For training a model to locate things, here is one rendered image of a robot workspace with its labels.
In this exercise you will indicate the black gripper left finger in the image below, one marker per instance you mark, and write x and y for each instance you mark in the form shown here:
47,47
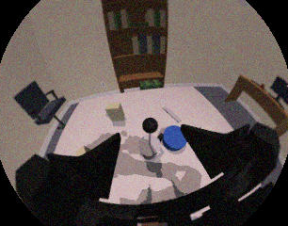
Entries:
95,168

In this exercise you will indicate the dark blue short cylinder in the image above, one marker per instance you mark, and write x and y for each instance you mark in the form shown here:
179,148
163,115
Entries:
173,138

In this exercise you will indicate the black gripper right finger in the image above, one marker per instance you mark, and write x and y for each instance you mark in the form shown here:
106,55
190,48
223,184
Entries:
212,148

